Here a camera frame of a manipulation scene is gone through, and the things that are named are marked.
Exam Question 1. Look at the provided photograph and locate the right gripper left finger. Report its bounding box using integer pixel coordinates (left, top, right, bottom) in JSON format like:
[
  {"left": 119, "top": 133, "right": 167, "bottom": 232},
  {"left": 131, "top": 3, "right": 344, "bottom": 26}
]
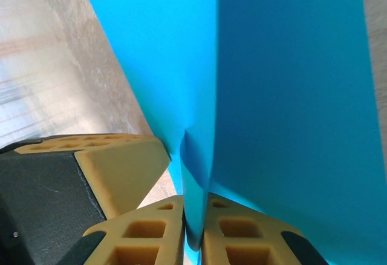
[{"left": 59, "top": 194, "right": 186, "bottom": 265}]

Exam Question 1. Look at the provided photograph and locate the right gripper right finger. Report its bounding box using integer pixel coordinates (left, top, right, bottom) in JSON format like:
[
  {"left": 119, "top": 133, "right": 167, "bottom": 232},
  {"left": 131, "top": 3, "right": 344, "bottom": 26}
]
[{"left": 200, "top": 192, "right": 330, "bottom": 265}]

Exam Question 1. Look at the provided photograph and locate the blue paper sheet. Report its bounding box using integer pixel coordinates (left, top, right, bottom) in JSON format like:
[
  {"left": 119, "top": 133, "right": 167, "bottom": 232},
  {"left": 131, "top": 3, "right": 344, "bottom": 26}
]
[{"left": 77, "top": 0, "right": 387, "bottom": 265}]

